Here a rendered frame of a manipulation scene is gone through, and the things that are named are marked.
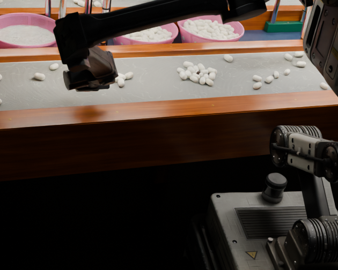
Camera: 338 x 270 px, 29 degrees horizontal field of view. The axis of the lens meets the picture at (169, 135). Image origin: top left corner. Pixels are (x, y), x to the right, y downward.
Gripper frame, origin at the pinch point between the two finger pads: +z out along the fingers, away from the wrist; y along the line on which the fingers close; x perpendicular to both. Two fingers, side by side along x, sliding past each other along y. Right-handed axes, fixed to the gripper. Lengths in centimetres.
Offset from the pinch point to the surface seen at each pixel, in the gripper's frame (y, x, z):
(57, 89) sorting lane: 7.4, 0.1, 6.9
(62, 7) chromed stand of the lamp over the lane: 1.9, -28.4, 14.3
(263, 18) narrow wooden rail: -92, -33, 46
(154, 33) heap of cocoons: -38, -25, 37
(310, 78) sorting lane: -84, 0, 5
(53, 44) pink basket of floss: 3.3, -19.0, 27.3
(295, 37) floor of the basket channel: -105, -24, 43
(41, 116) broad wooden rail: 16.0, 10.4, -8.8
